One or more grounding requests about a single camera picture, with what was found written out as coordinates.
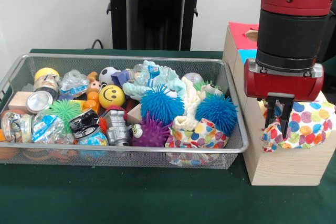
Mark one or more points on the cream knitted cloth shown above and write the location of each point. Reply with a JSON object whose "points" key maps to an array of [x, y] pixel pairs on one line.
{"points": [[191, 103]]}

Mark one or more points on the blue spiky ball with eyes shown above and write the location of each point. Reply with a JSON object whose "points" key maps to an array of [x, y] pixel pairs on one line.
{"points": [[162, 104]]}

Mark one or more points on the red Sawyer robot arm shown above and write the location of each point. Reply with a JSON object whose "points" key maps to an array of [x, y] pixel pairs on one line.
{"points": [[288, 35]]}

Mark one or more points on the white baseball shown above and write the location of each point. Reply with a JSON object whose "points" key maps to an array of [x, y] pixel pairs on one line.
{"points": [[193, 78]]}

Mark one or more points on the purple spiky toy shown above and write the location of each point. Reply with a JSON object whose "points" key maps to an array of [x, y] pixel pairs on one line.
{"points": [[152, 133]]}

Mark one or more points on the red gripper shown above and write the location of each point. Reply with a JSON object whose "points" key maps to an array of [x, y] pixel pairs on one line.
{"points": [[283, 85]]}

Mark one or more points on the wooden box with three holes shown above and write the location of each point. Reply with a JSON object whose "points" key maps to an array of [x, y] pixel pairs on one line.
{"points": [[283, 166]]}

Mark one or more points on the silver mesh bin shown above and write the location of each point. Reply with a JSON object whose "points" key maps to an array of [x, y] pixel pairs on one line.
{"points": [[65, 62]]}

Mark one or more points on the green spiky ball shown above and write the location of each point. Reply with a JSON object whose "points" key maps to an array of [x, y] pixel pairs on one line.
{"points": [[64, 111]]}

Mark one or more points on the yellow smiley ball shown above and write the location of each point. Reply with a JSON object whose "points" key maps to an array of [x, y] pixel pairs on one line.
{"points": [[112, 96]]}

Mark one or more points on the black and white soccer ball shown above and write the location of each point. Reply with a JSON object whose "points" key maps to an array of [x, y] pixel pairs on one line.
{"points": [[109, 75]]}

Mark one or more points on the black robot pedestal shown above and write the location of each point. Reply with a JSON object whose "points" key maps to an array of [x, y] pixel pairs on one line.
{"points": [[147, 19]]}

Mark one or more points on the dark green table cloth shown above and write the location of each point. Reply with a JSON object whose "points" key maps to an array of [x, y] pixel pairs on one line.
{"points": [[157, 197]]}

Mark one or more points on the light blue knitted cloth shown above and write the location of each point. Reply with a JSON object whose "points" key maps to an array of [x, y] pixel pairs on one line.
{"points": [[157, 77]]}

